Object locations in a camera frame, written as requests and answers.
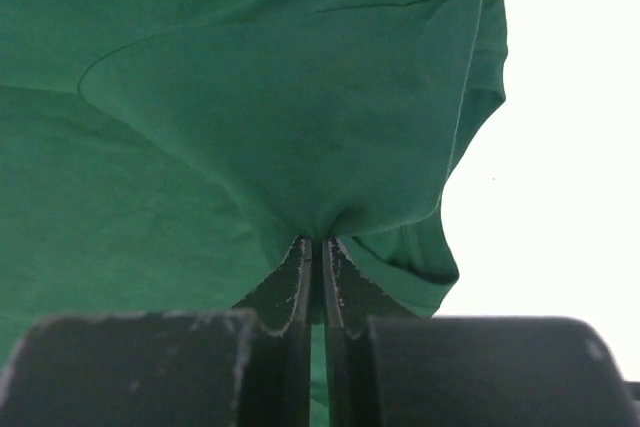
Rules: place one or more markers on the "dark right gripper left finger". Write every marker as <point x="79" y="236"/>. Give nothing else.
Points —
<point x="245" y="366"/>

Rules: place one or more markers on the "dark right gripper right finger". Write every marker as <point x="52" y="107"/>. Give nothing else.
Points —
<point x="389" y="367"/>

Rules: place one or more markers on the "green t shirt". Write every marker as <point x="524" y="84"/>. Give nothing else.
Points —
<point x="163" y="155"/>

